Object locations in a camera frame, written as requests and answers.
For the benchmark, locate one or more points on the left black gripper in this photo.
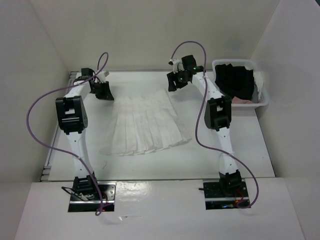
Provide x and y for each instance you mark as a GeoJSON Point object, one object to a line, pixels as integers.
{"type": "Point", "coordinates": [106, 94]}

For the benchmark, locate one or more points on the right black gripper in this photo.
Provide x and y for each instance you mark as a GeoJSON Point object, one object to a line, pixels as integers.
{"type": "Point", "coordinates": [171, 77]}

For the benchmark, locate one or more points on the white pleated skirt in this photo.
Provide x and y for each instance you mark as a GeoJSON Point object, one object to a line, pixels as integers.
{"type": "Point", "coordinates": [143, 124]}

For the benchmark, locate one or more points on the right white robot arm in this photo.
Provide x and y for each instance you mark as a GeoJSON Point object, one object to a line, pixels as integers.
{"type": "Point", "coordinates": [217, 111]}

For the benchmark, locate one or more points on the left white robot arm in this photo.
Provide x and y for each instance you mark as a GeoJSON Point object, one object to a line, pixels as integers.
{"type": "Point", "coordinates": [73, 121]}

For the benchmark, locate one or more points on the black skirt in basket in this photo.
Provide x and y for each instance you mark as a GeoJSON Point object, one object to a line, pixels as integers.
{"type": "Point", "coordinates": [235, 81]}

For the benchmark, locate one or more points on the pink garment in basket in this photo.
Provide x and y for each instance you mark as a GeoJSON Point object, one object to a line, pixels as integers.
{"type": "Point", "coordinates": [237, 100]}

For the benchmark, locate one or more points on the white plastic laundry basket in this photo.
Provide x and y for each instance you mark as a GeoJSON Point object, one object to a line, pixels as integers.
{"type": "Point", "coordinates": [263, 97]}

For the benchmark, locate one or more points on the white garment in basket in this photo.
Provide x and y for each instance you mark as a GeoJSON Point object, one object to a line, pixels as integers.
{"type": "Point", "coordinates": [258, 78]}

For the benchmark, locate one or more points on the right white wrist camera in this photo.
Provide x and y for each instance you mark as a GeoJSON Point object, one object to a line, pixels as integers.
{"type": "Point", "coordinates": [176, 64]}

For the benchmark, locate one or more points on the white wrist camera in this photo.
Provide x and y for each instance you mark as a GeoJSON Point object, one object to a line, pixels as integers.
{"type": "Point", "coordinates": [176, 64]}
{"type": "Point", "coordinates": [102, 77]}

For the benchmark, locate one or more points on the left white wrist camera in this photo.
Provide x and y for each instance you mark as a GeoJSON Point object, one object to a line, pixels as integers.
{"type": "Point", "coordinates": [102, 77]}

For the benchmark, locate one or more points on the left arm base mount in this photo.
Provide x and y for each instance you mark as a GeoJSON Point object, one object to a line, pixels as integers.
{"type": "Point", "coordinates": [79, 203]}

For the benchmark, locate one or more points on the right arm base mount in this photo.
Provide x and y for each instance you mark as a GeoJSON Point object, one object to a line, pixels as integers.
{"type": "Point", "coordinates": [216, 199]}

